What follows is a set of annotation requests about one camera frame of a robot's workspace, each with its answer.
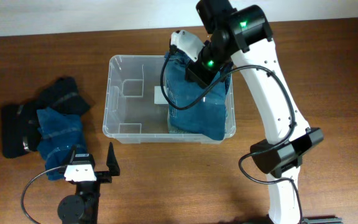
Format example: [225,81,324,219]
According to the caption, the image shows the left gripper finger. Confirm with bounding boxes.
[62,145,77,166]
[106,142,121,176]

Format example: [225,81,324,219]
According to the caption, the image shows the white label in bin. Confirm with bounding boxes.
[154,86,168,105]

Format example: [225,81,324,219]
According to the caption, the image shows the light grey jeans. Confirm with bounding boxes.
[167,111,232,135]

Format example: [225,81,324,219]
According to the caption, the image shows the black folded garment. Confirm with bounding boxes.
[1,77,91,159]

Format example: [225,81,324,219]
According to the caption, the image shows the left black cable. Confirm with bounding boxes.
[21,165,67,222]

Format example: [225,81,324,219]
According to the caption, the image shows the clear plastic storage bin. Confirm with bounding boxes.
[103,55,220,144]

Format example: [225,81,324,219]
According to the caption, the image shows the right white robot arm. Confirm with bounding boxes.
[185,0,324,223]

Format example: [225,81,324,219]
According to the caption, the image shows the teal blue folded garment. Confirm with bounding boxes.
[37,108,88,170]

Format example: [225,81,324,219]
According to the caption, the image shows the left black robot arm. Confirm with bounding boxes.
[57,143,121,224]

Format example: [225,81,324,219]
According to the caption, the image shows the dark blue jeans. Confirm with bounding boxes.
[163,52,231,141]

